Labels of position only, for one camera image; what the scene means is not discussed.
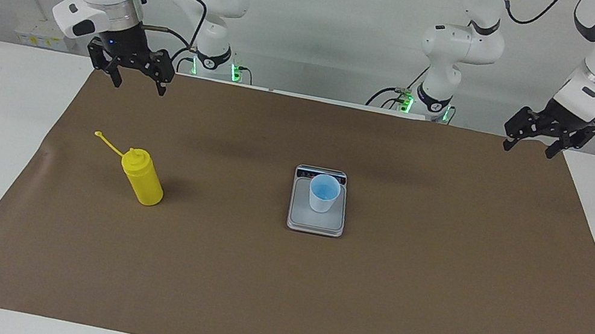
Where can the silver digital kitchen scale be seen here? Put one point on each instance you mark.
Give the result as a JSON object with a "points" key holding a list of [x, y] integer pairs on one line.
{"points": [[315, 222]]}

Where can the yellow squeeze seasoning bottle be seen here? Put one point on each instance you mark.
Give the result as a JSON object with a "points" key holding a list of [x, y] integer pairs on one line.
{"points": [[144, 183]]}

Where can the brown paper table mat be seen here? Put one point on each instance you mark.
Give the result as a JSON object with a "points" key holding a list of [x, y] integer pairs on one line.
{"points": [[276, 286]]}

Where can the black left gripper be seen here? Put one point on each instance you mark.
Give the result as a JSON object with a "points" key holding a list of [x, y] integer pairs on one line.
{"points": [[561, 123]]}

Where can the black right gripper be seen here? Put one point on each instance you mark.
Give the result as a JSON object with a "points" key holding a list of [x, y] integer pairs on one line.
{"points": [[129, 45]]}

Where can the white wall socket box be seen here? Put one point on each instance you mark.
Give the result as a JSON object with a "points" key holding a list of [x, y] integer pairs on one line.
{"points": [[42, 33]]}

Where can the light blue plastic cup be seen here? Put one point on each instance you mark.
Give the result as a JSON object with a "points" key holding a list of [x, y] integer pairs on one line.
{"points": [[322, 199]]}

